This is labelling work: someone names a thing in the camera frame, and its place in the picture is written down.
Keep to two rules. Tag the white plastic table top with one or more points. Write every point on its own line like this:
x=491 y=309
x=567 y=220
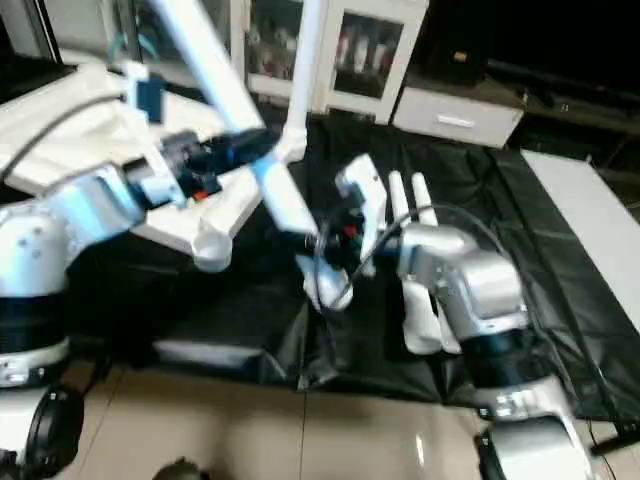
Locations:
x=230 y=200

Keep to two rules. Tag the white plastic table leg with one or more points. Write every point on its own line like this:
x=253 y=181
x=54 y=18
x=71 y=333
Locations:
x=210 y=60
x=420 y=320
x=305 y=60
x=422 y=195

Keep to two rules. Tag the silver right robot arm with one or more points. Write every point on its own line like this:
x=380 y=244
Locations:
x=480 y=290

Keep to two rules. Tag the teal floor stand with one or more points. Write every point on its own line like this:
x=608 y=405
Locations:
x=130 y=48

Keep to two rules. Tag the white glass door cabinet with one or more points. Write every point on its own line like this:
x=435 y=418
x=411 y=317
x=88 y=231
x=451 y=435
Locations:
x=400 y=95

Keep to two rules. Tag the white drawer unit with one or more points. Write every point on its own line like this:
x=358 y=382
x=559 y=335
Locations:
x=455 y=118

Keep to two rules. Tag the black box device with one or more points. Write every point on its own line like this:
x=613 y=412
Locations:
x=455 y=55

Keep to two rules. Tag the black plastic mat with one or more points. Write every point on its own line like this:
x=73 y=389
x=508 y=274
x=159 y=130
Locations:
x=560 y=270

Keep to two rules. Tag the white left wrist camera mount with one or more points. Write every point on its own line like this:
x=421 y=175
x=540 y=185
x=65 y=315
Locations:
x=165 y=150

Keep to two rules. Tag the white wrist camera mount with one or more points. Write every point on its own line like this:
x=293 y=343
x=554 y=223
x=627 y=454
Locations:
x=165 y=150
x=362 y=185

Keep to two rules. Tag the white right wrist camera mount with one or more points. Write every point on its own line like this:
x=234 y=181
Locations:
x=362 y=185

